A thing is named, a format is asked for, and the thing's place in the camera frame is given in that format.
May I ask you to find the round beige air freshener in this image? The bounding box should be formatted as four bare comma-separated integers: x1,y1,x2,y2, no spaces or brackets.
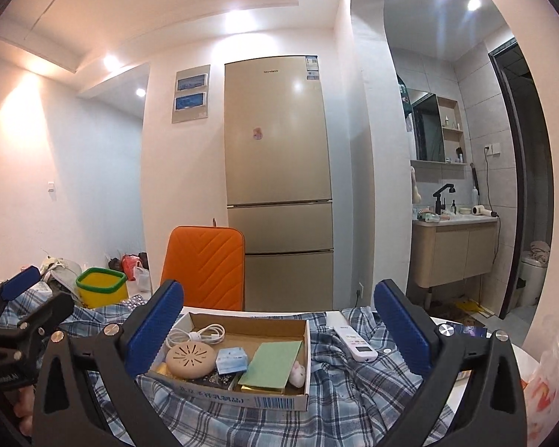
165,340,217,380

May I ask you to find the white usb cable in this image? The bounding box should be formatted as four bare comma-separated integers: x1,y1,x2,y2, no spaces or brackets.
165,323,227,349

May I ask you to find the light blue tissue pack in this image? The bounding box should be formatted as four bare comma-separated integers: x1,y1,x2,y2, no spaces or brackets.
216,347,249,374

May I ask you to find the light green notepad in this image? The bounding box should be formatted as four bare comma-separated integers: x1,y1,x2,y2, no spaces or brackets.
238,341,302,387

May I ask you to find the black cigarette pack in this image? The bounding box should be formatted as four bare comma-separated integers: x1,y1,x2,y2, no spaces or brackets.
190,370,241,390

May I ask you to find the red gold cigarette pack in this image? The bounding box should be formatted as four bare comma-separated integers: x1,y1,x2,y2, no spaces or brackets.
240,384,285,396

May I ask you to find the person's left hand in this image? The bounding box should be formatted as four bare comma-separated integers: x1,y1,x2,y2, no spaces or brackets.
7,386,35,437

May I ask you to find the white remote control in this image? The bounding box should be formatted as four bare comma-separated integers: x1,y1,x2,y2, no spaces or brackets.
326,311,379,363

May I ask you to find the dark blue box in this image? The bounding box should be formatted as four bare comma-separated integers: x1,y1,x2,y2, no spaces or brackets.
454,324,488,337

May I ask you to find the yellow bin green rim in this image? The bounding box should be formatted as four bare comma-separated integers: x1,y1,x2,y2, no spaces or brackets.
75,267,128,309

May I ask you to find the beige cloth pile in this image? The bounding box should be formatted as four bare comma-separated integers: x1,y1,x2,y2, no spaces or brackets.
39,256,82,295

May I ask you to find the blue plaid shirt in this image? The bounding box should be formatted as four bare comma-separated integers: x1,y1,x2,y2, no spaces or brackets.
0,288,458,447

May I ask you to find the beige bathroom vanity cabinet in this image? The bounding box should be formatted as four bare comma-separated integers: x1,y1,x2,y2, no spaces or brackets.
410,216,499,289

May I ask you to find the orange chair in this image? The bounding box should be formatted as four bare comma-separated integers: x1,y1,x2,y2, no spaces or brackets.
161,226,245,311

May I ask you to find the small pink white toy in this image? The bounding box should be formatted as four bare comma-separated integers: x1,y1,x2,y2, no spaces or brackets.
288,360,307,389

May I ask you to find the open cardboard box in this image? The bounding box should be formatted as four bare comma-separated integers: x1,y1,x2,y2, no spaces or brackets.
147,308,311,412

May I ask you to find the black faucet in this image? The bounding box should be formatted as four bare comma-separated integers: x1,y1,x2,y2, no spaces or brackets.
433,183,455,215

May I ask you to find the white hair dryer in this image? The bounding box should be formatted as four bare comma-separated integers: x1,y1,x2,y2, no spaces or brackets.
471,205,498,218

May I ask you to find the red white plastic bag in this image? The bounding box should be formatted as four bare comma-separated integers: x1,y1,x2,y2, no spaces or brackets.
524,326,559,446

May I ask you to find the mirror cabinet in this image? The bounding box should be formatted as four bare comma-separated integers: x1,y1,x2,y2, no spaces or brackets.
403,89,467,165

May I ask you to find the beige refrigerator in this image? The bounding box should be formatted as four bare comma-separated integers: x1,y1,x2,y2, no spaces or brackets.
224,56,334,312

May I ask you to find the grey electrical panel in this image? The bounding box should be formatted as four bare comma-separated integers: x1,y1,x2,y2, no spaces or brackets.
171,65,210,124

